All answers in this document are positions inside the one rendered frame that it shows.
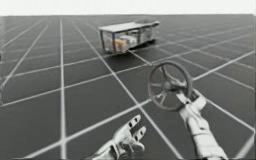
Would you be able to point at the dark steering wheel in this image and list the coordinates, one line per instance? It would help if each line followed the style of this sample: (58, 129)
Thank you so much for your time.
(169, 85)

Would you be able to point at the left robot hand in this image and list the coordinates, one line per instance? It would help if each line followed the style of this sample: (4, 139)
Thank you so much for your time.
(126, 139)

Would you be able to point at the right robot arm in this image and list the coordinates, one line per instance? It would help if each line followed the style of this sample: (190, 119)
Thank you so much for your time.
(204, 138)

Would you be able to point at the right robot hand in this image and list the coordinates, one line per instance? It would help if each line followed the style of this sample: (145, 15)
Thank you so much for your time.
(190, 104)

